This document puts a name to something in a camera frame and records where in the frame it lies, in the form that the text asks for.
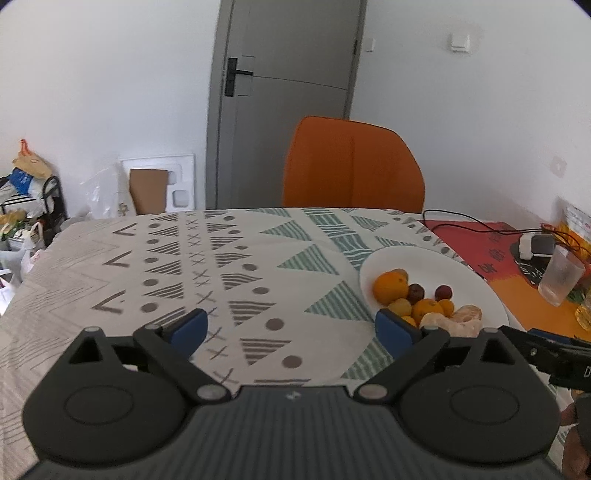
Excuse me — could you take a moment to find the black cable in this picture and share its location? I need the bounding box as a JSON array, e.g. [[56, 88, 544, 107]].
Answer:
[[422, 209, 546, 236]]

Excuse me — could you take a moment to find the red orange table mat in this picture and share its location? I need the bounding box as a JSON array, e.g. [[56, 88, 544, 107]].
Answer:
[[422, 220, 591, 343]]

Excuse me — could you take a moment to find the clear plastic cup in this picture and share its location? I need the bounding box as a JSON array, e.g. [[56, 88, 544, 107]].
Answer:
[[538, 244, 586, 306]]

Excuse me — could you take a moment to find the brown cardboard piece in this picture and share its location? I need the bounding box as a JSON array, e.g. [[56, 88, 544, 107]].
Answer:
[[129, 169, 171, 215]]

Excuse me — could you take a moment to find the clear plastic bag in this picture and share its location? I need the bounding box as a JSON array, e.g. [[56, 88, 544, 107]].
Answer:
[[81, 166, 125, 217]]

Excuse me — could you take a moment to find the white charger block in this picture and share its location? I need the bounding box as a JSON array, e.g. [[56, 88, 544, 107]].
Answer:
[[519, 233, 557, 260]]

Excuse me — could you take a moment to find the medium orange tangerine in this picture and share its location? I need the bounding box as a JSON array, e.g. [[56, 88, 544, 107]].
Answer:
[[412, 299, 444, 324]]

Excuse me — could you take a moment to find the orange chair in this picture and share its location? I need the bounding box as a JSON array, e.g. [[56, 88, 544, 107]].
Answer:
[[281, 116, 426, 214]]

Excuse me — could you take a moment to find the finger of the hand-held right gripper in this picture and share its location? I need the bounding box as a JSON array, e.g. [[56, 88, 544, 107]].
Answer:
[[501, 325, 561, 374], [529, 329, 573, 344]]

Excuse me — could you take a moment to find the large orange tangerine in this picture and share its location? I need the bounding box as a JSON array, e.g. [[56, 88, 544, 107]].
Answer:
[[373, 271, 409, 305]]

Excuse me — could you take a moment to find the yellow paper bag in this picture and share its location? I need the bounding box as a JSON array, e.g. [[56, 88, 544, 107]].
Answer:
[[11, 138, 54, 178]]

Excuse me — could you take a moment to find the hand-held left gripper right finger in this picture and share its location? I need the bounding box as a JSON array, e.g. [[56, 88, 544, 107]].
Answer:
[[353, 308, 532, 407]]

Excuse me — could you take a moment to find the white foam packaging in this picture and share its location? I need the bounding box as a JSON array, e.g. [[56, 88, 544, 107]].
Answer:
[[119, 154, 197, 215]]

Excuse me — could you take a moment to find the yellow snack bag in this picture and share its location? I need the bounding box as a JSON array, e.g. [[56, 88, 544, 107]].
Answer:
[[556, 198, 591, 264]]

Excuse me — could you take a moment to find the patterned tablecloth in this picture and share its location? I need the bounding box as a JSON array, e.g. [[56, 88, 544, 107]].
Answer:
[[0, 208, 573, 480]]

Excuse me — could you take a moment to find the black door handle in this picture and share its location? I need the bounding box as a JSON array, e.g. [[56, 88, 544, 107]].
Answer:
[[224, 58, 254, 97]]

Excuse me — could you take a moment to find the person's right hand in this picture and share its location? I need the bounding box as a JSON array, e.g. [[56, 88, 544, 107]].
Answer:
[[560, 393, 591, 478]]

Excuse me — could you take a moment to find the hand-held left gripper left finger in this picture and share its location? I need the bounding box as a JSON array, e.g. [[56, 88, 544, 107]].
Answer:
[[59, 308, 232, 407]]

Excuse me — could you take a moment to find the white plate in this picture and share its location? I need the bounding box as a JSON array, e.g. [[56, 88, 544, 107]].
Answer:
[[359, 246, 510, 343]]

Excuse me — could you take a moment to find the grey door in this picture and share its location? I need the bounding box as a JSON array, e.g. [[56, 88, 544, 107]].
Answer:
[[205, 0, 368, 210]]

